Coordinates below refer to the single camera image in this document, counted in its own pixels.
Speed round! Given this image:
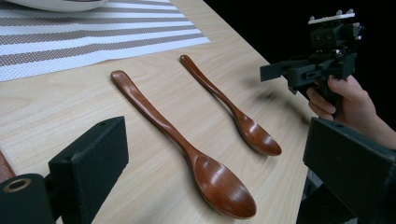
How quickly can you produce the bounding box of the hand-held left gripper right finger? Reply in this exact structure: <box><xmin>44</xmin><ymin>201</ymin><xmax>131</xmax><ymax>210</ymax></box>
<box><xmin>303</xmin><ymin>117</ymin><xmax>396</xmax><ymax>224</ymax></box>

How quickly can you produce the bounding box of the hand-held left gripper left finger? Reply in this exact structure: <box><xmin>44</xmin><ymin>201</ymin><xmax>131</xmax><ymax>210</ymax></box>
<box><xmin>48</xmin><ymin>116</ymin><xmax>130</xmax><ymax>224</ymax></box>

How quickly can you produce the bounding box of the small brown wooden spoon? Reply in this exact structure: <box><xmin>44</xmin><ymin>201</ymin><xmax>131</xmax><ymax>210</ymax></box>
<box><xmin>179</xmin><ymin>54</ymin><xmax>283</xmax><ymax>157</ymax></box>

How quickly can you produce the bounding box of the large brown wooden spoon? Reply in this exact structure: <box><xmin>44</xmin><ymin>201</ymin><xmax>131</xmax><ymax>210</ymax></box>
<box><xmin>110</xmin><ymin>70</ymin><xmax>258</xmax><ymax>220</ymax></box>

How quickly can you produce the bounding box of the brown wooden utensil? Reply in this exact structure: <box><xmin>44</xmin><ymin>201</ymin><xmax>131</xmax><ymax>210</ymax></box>
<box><xmin>0</xmin><ymin>150</ymin><xmax>17</xmax><ymax>185</ymax></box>

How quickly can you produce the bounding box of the striped woven placemat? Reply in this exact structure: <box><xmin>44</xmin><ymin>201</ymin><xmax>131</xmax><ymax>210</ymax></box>
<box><xmin>0</xmin><ymin>0</ymin><xmax>211</xmax><ymax>83</ymax></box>

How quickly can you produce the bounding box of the white bowl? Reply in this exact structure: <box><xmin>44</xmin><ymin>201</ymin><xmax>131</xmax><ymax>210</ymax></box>
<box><xmin>7</xmin><ymin>0</ymin><xmax>108</xmax><ymax>13</ymax></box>

